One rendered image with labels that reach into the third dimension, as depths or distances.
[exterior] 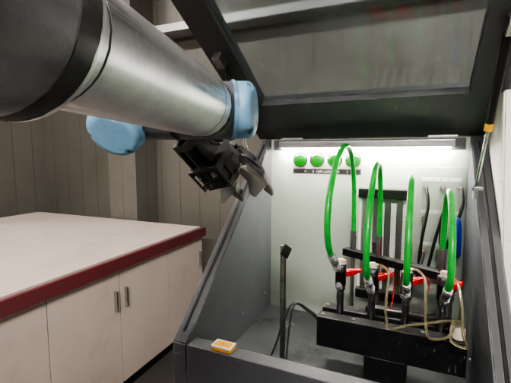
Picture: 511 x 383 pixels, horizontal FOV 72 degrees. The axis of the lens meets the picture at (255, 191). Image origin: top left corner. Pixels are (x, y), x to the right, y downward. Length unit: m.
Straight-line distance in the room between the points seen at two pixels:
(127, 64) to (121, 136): 0.27
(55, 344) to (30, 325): 0.18
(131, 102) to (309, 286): 1.15
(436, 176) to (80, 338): 1.73
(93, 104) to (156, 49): 0.06
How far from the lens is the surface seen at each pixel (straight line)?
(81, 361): 2.11
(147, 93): 0.25
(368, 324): 0.97
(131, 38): 0.22
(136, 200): 3.18
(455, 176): 1.20
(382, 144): 1.17
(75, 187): 4.13
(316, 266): 1.29
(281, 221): 1.29
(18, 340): 1.84
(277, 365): 0.84
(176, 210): 3.29
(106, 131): 0.49
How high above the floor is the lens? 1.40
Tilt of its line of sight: 6 degrees down
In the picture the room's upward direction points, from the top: straight up
